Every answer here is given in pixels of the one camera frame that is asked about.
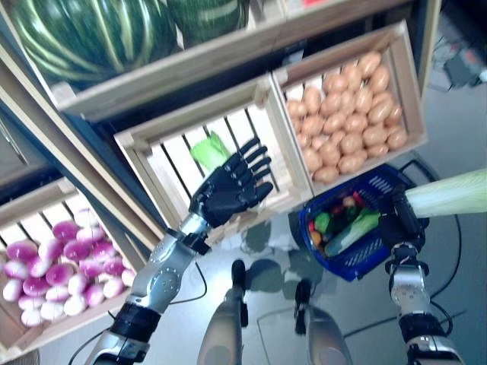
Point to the red tomato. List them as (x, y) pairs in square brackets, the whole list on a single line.
[(336, 209)]

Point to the wooden potato crate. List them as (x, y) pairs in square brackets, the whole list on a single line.
[(342, 57)]

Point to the right silver robot leg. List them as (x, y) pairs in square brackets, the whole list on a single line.
[(327, 338)]

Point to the round green vegetable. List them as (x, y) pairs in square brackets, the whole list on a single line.
[(322, 221)]

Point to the left black robot foot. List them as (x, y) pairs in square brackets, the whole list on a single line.
[(238, 273)]

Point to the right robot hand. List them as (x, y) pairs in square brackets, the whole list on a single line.
[(403, 228)]

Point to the right black robot foot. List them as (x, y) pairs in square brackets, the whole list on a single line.
[(302, 296)]

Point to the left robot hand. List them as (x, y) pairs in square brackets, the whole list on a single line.
[(224, 197)]

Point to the blue plastic shopping basket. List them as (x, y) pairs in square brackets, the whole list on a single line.
[(342, 266)]

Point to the green striped pumpkin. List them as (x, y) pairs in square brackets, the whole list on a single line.
[(209, 15), (95, 34)]

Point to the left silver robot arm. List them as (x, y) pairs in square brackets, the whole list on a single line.
[(163, 273)]

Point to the wooden slatted crate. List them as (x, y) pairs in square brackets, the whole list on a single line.
[(171, 122)]

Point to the large napa cabbage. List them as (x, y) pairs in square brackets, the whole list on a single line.
[(209, 150)]

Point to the left silver robot leg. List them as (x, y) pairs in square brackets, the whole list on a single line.
[(222, 327)]

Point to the wooden display shelf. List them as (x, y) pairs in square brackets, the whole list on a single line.
[(76, 150)]

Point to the silver robot leg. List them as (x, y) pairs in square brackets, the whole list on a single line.
[(327, 338), (222, 327)]

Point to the small tan onion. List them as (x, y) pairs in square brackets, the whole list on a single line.
[(348, 201)]

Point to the small red carrot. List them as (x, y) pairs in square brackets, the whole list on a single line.
[(357, 197)]

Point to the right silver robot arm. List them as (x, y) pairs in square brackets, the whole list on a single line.
[(409, 289)]

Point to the wooden turnip crate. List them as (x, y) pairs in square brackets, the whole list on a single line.
[(34, 207)]

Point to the black robot foot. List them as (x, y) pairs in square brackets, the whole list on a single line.
[(302, 296), (238, 273)]

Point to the purple white turnip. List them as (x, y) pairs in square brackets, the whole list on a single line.
[(89, 233), (78, 283), (102, 251), (76, 249), (86, 216), (94, 294), (32, 317), (114, 266), (59, 274), (75, 304), (49, 249), (22, 251), (15, 270), (11, 291), (113, 287), (128, 277), (64, 230), (89, 268), (36, 285), (51, 310)]

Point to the orange fruit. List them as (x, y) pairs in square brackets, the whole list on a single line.
[(316, 236)]

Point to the tan potato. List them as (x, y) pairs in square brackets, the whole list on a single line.
[(303, 140), (380, 110), (312, 159), (335, 122), (374, 135), (393, 114), (352, 76), (296, 109), (396, 138), (326, 174), (312, 125), (312, 99), (380, 80), (369, 62), (355, 121), (331, 103), (335, 81), (352, 163), (329, 150), (377, 150), (363, 99), (352, 142)]

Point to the small napa cabbage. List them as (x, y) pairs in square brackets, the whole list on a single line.
[(354, 228)]

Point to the dark power adapter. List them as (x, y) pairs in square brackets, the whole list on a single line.
[(462, 68)]

